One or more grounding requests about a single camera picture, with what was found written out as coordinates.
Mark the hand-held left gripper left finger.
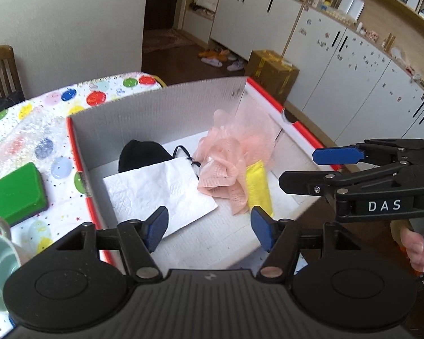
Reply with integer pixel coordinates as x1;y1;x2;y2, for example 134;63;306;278
55;206;169;279

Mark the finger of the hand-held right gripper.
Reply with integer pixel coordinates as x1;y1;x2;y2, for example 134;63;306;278
313;139;424;165
279;160;410;198

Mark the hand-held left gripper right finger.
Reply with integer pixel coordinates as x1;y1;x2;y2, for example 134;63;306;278
251;207;361;279

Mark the white paper tissue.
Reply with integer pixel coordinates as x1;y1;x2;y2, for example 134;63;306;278
102;155;219;239

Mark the yellow cloth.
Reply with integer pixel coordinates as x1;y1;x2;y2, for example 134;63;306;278
245;160;274;218

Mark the black face mask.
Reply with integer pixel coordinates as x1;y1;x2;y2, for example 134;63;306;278
118;139;202;175

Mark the pink mesh bath pouf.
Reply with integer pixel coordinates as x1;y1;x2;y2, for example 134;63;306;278
192;109;280;216

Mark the red shoe box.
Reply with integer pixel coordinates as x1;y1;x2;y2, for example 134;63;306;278
66;76;340;272

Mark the green rectangular box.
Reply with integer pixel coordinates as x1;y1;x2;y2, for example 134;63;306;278
0;162;49;225

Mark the bubble wrap sheet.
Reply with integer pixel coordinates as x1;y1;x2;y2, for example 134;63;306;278
0;113;75;170

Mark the white cabinet with stickers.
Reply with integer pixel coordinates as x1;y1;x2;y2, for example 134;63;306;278
286;7;424;142

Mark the taped cardboard box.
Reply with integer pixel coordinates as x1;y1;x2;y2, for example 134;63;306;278
245;49;300;103

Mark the balloon print tablecloth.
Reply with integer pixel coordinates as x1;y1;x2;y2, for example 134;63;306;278
0;72;163;336

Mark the plain white low cabinet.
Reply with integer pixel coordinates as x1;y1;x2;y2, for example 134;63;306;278
210;0;302;61

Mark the mint green cup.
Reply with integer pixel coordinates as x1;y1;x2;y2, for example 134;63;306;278
0;216;34;315

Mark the patterned door rug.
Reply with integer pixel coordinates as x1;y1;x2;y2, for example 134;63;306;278
143;28;198;54

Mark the black cloth bundle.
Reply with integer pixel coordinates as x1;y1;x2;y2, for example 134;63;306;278
0;92;26;118

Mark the wooden chair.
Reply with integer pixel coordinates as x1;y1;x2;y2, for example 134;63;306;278
0;45;25;101

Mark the dark entrance door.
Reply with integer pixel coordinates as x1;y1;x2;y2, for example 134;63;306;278
143;0;182;31

